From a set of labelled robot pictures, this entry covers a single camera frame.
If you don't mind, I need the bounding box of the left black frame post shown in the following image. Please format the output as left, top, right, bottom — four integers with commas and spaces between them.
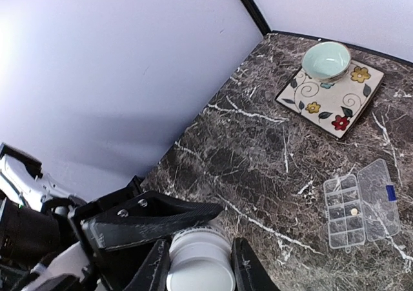
240, 0, 272, 35

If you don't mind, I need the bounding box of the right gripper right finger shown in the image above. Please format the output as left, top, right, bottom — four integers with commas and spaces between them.
231, 237, 280, 291

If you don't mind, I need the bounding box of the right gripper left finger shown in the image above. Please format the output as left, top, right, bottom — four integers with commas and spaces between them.
123, 239, 170, 291

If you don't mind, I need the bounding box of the green ceramic bowl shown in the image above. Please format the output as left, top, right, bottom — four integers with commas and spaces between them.
301, 41, 352, 81

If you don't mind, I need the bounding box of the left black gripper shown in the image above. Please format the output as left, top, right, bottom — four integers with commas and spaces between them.
69, 176, 223, 290

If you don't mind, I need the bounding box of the small white bottle cap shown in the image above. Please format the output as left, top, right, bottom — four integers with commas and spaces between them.
166, 241, 236, 291

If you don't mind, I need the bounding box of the floral square plate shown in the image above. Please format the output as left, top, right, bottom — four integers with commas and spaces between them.
276, 60, 385, 139

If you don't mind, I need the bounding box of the small white pill bottle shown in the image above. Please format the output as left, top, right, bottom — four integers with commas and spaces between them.
171, 223, 231, 252

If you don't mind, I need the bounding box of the clear plastic pill organizer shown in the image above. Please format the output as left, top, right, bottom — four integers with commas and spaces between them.
323, 159, 401, 253

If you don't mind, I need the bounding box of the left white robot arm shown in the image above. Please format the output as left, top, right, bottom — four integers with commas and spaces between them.
1, 143, 222, 290

